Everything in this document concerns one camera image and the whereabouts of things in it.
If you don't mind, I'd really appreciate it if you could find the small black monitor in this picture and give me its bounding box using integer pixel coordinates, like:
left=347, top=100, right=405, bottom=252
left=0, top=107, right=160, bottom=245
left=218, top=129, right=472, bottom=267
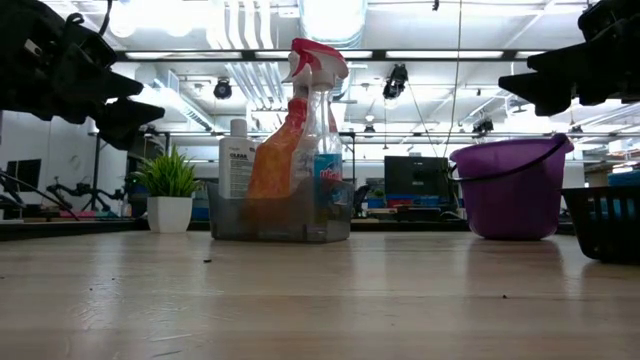
left=3, top=158, right=43, bottom=193

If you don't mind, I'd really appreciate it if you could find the grey translucent plastic bin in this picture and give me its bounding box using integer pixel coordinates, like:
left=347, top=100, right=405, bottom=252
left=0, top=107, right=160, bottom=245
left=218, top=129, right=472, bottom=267
left=207, top=178, right=356, bottom=244

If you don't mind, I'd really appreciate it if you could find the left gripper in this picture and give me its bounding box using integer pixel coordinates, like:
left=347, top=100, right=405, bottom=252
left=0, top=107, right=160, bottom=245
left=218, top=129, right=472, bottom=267
left=14, top=13, right=166, bottom=151

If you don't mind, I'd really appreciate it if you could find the black plastic basket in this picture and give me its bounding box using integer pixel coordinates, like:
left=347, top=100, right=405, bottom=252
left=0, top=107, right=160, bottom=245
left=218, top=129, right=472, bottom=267
left=561, top=185, right=640, bottom=265

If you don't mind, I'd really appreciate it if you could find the black ceiling spotlight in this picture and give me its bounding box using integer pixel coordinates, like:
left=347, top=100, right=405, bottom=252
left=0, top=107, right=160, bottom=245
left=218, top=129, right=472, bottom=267
left=472, top=117, right=495, bottom=138
left=213, top=78, right=234, bottom=101
left=382, top=63, right=409, bottom=101

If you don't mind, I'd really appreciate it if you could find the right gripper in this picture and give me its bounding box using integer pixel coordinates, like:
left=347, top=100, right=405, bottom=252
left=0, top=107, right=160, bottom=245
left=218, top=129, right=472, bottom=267
left=497, top=0, right=640, bottom=118

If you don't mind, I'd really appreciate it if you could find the black aluminium rig frame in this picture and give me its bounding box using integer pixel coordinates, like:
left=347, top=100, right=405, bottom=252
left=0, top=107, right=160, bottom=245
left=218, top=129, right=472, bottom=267
left=0, top=48, right=549, bottom=242

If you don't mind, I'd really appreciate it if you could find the blue liquid spray bottle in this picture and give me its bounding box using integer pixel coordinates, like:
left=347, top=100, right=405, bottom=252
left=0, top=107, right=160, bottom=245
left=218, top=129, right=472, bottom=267
left=299, top=37, right=350, bottom=236

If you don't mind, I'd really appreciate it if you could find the purple plastic bucket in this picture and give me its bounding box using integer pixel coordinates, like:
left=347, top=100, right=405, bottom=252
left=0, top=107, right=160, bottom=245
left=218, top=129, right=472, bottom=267
left=448, top=132, right=576, bottom=242

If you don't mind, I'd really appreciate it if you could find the black computer monitor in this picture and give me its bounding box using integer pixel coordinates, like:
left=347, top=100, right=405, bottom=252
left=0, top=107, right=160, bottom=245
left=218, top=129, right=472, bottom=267
left=383, top=155, right=451, bottom=207

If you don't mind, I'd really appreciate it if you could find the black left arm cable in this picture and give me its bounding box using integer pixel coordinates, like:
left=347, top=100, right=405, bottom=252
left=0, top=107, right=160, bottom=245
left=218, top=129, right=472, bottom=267
left=97, top=0, right=115, bottom=37

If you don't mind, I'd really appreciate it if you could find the white plastic bottle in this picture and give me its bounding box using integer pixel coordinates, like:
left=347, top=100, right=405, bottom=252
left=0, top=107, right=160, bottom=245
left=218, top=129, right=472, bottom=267
left=218, top=118, right=258, bottom=200

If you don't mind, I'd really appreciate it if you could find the green plant in white pot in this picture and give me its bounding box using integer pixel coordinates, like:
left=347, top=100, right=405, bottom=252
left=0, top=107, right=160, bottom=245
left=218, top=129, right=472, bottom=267
left=132, top=144, right=204, bottom=235

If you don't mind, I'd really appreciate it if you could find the orange liquid spray bottle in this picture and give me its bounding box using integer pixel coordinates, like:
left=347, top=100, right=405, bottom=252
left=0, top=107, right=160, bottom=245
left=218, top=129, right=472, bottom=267
left=246, top=37, right=321, bottom=229

